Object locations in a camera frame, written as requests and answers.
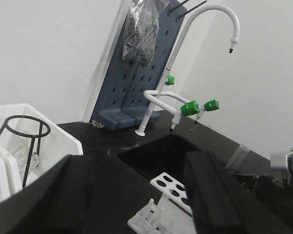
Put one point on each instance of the finger of the grey serrated right gripper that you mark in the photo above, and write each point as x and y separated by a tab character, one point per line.
282	161

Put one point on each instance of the clear plastic bag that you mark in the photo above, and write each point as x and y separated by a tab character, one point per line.
141	29

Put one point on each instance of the black wire tripod stand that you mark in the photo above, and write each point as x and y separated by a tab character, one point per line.
33	157

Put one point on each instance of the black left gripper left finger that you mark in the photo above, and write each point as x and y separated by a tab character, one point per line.
79	195

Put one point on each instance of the white storage bin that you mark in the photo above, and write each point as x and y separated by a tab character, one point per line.
10	180
57	144

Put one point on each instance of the white test tube rack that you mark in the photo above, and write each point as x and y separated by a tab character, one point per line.
171	215

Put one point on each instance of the black lab sink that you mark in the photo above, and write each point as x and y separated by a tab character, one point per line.
164	154

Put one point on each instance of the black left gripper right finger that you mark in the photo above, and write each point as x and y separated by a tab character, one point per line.
220	204

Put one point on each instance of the grey pegboard drying rack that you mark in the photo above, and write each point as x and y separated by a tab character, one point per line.
121	102

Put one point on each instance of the right white storage bin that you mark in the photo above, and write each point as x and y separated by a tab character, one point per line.
57	144

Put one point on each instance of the middle white storage bin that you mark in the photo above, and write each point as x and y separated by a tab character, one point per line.
10	180

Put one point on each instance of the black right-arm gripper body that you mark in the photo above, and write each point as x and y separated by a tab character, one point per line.
276	195

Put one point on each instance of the glass flask under tripod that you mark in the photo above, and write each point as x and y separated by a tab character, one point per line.
19	148

